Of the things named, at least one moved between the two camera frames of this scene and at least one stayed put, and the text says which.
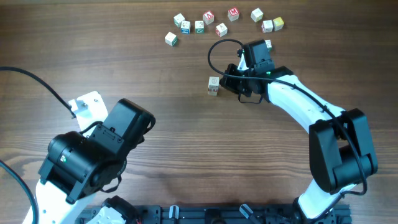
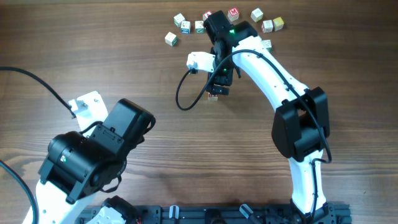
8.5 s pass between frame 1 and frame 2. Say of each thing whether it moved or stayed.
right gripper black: moved
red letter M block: stayed
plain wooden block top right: stayed
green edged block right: stayed
